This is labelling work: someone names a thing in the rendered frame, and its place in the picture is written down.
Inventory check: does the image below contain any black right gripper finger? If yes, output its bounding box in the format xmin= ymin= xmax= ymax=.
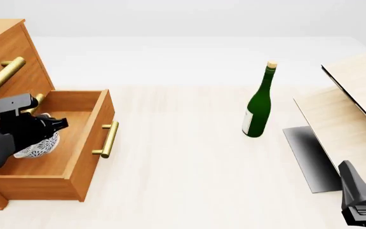
xmin=338 ymin=160 xmax=366 ymax=211

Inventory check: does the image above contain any wooden drawer, long brass handle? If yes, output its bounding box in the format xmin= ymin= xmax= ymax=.
xmin=0 ymin=29 xmax=55 ymax=96

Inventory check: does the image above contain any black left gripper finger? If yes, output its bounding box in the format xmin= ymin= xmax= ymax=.
xmin=41 ymin=117 xmax=70 ymax=132

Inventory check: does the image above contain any long brass drawer handle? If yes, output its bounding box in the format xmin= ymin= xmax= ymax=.
xmin=0 ymin=56 xmax=27 ymax=95

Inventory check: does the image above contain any green wine bottle with cork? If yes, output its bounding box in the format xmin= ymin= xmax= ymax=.
xmin=241 ymin=60 xmax=280 ymax=139

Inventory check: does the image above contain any open wooden drawer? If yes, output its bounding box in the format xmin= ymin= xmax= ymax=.
xmin=0 ymin=88 xmax=116 ymax=203

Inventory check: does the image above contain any black and white patterned bowl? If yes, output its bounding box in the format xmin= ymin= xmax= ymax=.
xmin=13 ymin=113 xmax=60 ymax=160

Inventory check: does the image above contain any flat plate on black stalk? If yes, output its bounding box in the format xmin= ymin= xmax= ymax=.
xmin=0 ymin=93 xmax=39 ymax=121

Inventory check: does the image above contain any pale wooden rack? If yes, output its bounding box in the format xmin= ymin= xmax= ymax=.
xmin=292 ymin=45 xmax=366 ymax=173

